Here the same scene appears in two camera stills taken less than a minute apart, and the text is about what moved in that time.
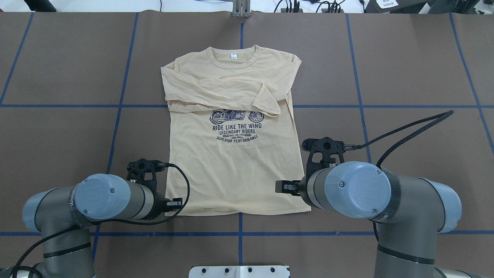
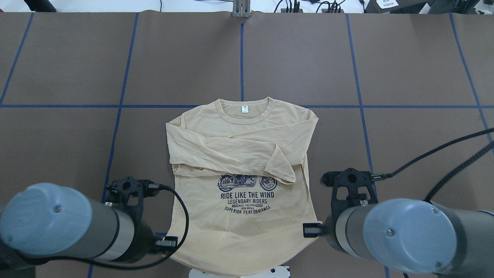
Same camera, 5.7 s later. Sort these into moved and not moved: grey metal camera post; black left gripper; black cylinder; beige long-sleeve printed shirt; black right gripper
Moved: black right gripper; beige long-sleeve printed shirt; black left gripper
Not moved: black cylinder; grey metal camera post
